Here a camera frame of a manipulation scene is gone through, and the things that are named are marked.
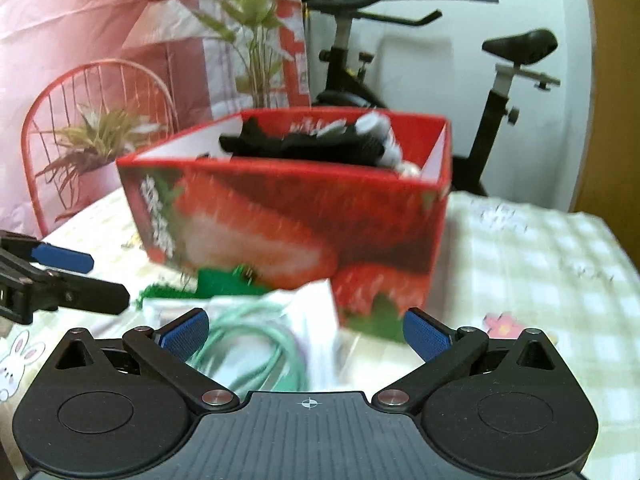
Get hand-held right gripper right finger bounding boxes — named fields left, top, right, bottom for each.
left=372, top=307, right=557, bottom=416

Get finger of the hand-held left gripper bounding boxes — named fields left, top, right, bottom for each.
left=30, top=267, right=132, bottom=317
left=0, top=231, right=96, bottom=274

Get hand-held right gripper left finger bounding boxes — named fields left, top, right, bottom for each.
left=52, top=307, right=241, bottom=416

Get mint green cable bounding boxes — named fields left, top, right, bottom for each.
left=190, top=305, right=308, bottom=393

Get red strawberry print box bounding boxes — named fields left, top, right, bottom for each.
left=116, top=107, right=453, bottom=346

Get black dotted glove grey fingertips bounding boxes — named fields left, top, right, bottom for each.
left=219, top=111, right=401, bottom=167

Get green knitted cloth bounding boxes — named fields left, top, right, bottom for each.
left=136, top=265, right=273, bottom=311

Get black exercise bike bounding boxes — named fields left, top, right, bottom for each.
left=300, top=0, right=561, bottom=198

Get printed backdrop cloth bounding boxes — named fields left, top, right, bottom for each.
left=0, top=0, right=313, bottom=241

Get wooden door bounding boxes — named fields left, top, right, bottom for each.
left=567, top=0, right=640, bottom=271

